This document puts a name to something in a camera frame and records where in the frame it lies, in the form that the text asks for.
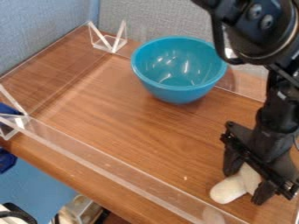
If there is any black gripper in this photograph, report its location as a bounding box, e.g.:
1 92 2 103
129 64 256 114
219 120 299 207

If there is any white brown toy mushroom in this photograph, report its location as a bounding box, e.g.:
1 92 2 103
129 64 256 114
209 163 261 204

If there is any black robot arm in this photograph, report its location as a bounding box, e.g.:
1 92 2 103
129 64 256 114
191 0 299 205

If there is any blue bowl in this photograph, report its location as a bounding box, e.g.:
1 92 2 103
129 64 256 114
131 36 228 104

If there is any clear acrylic back barrier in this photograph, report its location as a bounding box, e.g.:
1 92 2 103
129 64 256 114
216 64 267 102

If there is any clear acrylic barrier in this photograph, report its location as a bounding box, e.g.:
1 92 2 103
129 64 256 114
216 64 267 102
0 112 249 224

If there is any clear acrylic front barrier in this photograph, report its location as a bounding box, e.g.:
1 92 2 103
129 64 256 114
0 112 249 224

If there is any clear box below table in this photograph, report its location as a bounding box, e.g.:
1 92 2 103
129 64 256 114
57 194 102 224

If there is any blue clamp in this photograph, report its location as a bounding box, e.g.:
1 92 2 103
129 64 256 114
0 102 22 174

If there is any black white object below table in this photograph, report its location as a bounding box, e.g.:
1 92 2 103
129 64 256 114
0 203 37 224

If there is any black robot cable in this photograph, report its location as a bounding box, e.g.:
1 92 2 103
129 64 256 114
209 11 247 66

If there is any clear acrylic corner bracket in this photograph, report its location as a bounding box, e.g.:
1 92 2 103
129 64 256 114
86 20 127 53

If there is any clear acrylic left bracket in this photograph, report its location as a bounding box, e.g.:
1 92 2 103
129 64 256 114
0 84 29 141

